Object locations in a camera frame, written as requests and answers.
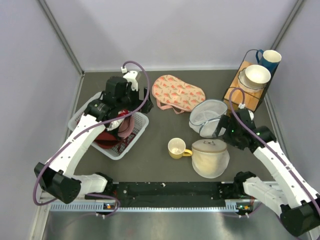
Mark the pink bra in basket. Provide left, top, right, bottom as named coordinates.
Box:
left=118, top=116, right=135, bottom=139

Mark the pink tulip print laundry bag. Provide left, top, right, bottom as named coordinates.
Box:
left=151, top=74, right=206, bottom=114

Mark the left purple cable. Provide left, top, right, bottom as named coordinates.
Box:
left=33, top=60, right=151, bottom=206

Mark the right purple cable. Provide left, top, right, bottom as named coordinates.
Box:
left=228, top=87, right=320, bottom=208

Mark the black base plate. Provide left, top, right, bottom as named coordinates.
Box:
left=101, top=181, right=258, bottom=208

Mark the dark red bra in basket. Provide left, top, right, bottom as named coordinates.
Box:
left=94, top=132, right=120, bottom=149

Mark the beige cylindrical mesh laundry bag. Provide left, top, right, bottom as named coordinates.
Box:
left=191, top=139, right=230, bottom=179

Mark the white scalloped plate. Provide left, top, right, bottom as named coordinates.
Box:
left=238, top=68, right=266, bottom=93

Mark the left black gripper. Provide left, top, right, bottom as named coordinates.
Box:
left=116, top=84, right=153, bottom=114

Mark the black wire wooden shelf rack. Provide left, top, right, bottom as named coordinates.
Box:
left=222, top=49, right=277, bottom=112

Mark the grey slotted cable duct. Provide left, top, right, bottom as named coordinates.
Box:
left=50, top=201, right=250, bottom=213

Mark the purple cable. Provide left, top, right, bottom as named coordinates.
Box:
left=228, top=87, right=320, bottom=208
left=33, top=60, right=151, bottom=206

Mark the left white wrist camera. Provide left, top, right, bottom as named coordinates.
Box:
left=120, top=66, right=139, bottom=92

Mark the white blue-trimmed mesh laundry bag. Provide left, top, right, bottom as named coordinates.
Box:
left=189, top=99, right=228, bottom=139

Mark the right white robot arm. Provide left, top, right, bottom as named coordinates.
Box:
left=215, top=108, right=320, bottom=237

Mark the white plastic basket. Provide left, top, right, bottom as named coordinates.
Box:
left=68, top=91, right=149, bottom=160

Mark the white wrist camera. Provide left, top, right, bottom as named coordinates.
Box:
left=120, top=66, right=139, bottom=92
left=238, top=103, right=254, bottom=121

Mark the white red garment in basket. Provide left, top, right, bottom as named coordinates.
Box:
left=106, top=109, right=129, bottom=132

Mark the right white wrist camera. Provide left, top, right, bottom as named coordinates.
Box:
left=238, top=103, right=254, bottom=121

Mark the yellow mug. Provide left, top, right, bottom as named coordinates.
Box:
left=167, top=138, right=193, bottom=160

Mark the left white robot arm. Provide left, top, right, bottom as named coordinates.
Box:
left=34, top=73, right=153, bottom=204

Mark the blue mug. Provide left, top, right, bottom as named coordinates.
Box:
left=255, top=49, right=282, bottom=74

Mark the white ceramic bowl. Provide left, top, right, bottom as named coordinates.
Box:
left=244, top=64, right=271, bottom=88

